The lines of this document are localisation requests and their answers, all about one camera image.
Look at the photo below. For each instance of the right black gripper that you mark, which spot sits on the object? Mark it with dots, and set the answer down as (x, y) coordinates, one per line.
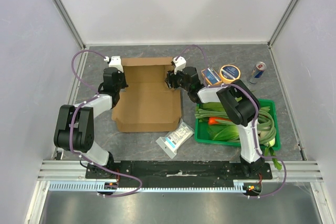
(170, 80)

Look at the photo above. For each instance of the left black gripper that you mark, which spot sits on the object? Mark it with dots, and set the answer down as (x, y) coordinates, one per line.
(124, 85)

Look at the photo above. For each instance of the brown cardboard box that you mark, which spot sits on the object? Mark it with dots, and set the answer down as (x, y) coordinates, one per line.
(147, 104)

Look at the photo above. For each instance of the white plastic packet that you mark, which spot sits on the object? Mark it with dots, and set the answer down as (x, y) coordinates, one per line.
(173, 140)

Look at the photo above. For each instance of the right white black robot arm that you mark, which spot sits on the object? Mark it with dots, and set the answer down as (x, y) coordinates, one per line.
(239, 103)

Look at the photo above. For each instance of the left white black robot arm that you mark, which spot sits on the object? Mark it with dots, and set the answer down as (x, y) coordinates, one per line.
(75, 131)

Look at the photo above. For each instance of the orange blue rectangular box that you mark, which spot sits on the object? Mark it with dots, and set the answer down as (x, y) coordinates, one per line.
(211, 77)

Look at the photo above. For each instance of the orange carrot piece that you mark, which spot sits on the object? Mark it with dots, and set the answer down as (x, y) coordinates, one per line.
(217, 120)

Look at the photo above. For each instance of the yellow tape roll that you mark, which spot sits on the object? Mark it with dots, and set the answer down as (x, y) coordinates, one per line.
(229, 73)

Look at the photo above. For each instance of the green plastic tray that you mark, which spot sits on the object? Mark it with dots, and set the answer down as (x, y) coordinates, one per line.
(204, 134)

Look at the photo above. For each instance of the leafy green vegetable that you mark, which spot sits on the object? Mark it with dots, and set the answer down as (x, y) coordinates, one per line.
(225, 133)

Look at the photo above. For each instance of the blue silver drink can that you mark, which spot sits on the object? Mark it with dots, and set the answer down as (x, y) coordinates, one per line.
(258, 70)

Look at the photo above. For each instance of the green bean bundle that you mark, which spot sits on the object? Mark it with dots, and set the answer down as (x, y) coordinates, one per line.
(210, 112)

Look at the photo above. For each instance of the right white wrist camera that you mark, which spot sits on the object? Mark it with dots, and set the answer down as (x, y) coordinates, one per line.
(179, 64)

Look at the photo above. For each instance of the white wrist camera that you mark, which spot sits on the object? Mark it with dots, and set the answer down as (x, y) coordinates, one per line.
(114, 61)
(179, 64)

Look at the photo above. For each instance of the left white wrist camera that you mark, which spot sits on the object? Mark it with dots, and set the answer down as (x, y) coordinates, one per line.
(114, 61)

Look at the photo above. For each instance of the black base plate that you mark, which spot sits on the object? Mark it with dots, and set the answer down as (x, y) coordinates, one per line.
(201, 169)

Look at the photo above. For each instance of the grey slotted cable duct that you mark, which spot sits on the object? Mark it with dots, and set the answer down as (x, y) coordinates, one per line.
(105, 187)

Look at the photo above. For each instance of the aluminium front rail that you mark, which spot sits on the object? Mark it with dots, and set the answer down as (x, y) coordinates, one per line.
(297, 171)

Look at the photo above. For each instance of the left aluminium frame post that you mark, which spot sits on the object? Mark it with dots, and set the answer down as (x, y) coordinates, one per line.
(69, 23)

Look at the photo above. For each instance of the aluminium frame post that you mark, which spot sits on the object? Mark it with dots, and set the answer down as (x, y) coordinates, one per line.
(69, 23)
(281, 24)

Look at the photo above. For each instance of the right aluminium frame post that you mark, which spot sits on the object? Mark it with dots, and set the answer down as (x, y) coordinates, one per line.
(281, 24)

